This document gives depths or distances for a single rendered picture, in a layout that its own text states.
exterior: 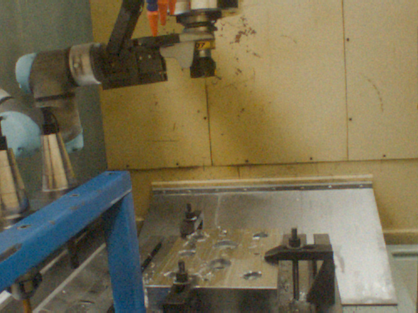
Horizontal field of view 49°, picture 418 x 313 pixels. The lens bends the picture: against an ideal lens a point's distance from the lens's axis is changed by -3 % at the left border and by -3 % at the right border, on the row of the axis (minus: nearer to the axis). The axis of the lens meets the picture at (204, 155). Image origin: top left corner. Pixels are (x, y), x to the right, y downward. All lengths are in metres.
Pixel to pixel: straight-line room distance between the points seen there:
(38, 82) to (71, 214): 0.43
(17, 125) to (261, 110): 1.24
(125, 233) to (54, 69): 0.35
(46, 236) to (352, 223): 1.42
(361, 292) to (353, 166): 0.55
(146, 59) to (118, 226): 0.31
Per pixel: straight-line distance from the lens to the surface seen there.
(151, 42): 0.80
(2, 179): 0.51
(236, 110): 1.85
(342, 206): 1.82
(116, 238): 0.66
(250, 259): 0.92
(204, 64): 0.81
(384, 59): 1.85
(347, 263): 1.62
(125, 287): 0.69
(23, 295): 0.55
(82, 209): 0.52
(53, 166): 0.60
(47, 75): 0.88
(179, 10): 0.77
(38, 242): 0.44
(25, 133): 0.75
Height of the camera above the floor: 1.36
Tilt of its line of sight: 11 degrees down
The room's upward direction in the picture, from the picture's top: 5 degrees counter-clockwise
